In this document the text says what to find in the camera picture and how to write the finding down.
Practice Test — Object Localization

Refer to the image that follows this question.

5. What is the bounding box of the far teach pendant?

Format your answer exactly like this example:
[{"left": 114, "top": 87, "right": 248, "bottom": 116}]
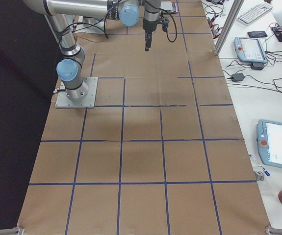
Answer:
[{"left": 233, "top": 37, "right": 268, "bottom": 64}]

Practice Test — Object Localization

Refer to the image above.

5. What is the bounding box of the brown paper table cover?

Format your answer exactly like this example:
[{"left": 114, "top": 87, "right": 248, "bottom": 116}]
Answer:
[{"left": 18, "top": 0, "right": 269, "bottom": 235}]

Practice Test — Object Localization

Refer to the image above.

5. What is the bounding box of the small white box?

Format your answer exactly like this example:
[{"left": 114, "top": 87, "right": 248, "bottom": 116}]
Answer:
[{"left": 253, "top": 167, "right": 271, "bottom": 182}]

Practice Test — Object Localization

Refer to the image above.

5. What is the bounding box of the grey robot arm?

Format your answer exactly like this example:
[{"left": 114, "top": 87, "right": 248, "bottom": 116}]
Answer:
[
  {"left": 81, "top": 0, "right": 169, "bottom": 51},
  {"left": 24, "top": 0, "right": 142, "bottom": 101}
]

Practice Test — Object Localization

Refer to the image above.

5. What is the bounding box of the teach pendant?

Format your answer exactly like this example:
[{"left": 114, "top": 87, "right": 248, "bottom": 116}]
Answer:
[
  {"left": 233, "top": 37, "right": 268, "bottom": 64},
  {"left": 256, "top": 119, "right": 282, "bottom": 168}
]

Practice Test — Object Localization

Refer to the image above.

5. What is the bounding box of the near teach pendant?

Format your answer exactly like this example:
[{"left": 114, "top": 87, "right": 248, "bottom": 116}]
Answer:
[{"left": 256, "top": 119, "right": 282, "bottom": 168}]

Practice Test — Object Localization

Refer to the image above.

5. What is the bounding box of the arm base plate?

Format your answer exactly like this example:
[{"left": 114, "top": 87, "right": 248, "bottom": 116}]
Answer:
[
  {"left": 74, "top": 21, "right": 104, "bottom": 34},
  {"left": 55, "top": 77, "right": 98, "bottom": 108}
]

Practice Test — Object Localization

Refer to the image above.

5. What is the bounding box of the white digital kitchen scale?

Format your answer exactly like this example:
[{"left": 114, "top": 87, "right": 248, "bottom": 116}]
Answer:
[{"left": 161, "top": 1, "right": 178, "bottom": 14}]

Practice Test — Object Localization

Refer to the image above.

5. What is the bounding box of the white keyboard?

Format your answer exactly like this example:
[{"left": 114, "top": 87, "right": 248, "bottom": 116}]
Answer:
[{"left": 236, "top": 2, "right": 273, "bottom": 25}]

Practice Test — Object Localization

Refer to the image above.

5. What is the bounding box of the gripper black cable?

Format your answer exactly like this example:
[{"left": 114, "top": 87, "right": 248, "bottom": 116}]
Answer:
[
  {"left": 144, "top": 0, "right": 178, "bottom": 43},
  {"left": 57, "top": 22, "right": 109, "bottom": 44}
]

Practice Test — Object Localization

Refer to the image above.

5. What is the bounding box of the aluminium frame post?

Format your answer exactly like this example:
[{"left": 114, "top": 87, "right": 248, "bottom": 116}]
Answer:
[{"left": 213, "top": 0, "right": 244, "bottom": 56}]

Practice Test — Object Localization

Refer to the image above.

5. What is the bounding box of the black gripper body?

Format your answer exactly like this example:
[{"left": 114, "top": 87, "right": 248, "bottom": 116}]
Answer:
[{"left": 143, "top": 20, "right": 168, "bottom": 48}]

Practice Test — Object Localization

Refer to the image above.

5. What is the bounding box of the black smartphone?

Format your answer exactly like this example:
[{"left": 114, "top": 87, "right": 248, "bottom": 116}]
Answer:
[{"left": 247, "top": 31, "right": 267, "bottom": 38}]

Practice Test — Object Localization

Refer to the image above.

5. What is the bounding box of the black power adapter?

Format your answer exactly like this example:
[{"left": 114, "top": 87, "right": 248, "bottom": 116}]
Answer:
[{"left": 231, "top": 73, "right": 245, "bottom": 82}]

